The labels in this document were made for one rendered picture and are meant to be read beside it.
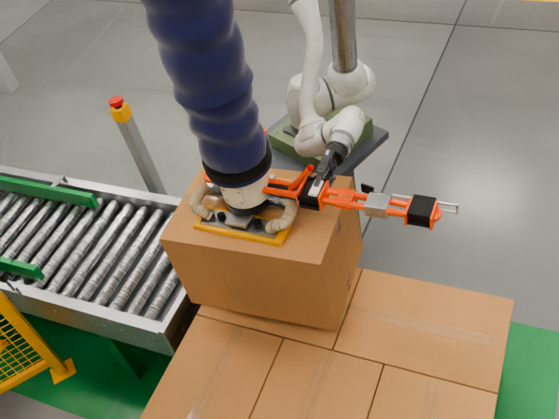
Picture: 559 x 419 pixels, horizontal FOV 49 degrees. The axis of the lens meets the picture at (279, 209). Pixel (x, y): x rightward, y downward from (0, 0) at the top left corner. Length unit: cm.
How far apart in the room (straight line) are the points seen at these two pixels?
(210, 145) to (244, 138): 11
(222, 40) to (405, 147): 238
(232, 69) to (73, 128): 323
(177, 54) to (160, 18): 10
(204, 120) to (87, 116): 315
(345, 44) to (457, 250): 135
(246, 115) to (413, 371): 111
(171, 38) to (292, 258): 79
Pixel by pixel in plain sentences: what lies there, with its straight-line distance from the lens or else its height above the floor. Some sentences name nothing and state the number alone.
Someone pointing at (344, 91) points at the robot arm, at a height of 104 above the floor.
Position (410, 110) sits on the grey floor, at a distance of 415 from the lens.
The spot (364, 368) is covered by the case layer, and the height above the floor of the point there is 54.
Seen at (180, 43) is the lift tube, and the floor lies 181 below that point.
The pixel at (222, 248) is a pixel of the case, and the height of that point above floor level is 107.
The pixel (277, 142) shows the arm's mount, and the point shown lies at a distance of 278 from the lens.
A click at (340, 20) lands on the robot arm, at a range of 241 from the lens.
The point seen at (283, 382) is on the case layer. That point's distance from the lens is 233.
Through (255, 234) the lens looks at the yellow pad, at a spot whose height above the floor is 109.
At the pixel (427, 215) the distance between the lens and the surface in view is 182.
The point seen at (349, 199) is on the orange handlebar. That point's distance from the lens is 190.
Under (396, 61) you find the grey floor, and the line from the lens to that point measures 460.
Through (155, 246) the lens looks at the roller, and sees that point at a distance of 289.
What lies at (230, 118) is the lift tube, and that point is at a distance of 177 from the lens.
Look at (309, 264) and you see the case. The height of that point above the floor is 106.
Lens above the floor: 259
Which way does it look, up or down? 46 degrees down
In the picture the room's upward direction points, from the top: 15 degrees counter-clockwise
